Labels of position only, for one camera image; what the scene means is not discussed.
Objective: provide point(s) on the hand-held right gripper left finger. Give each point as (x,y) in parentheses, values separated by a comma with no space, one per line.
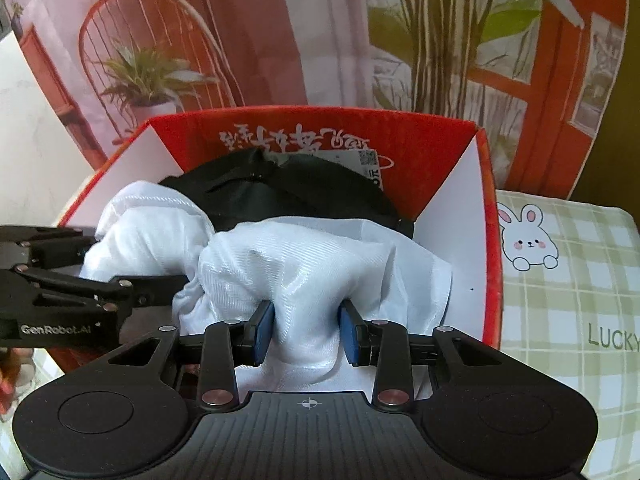
(262,334)

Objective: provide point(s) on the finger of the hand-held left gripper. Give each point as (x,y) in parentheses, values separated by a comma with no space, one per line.
(145,291)
(50,245)

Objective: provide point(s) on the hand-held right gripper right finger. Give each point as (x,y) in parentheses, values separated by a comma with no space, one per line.
(350,334)

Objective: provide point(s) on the white cloth bundle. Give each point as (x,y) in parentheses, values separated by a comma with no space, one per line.
(310,265)

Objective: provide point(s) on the red strawberry print box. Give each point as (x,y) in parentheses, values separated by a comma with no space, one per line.
(450,240)

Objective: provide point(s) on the person's left hand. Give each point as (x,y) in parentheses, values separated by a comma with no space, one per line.
(11,367)

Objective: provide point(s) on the black cloth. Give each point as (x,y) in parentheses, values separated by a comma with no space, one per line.
(310,185)

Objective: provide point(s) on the wall poster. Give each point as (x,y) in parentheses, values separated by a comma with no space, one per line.
(300,30)

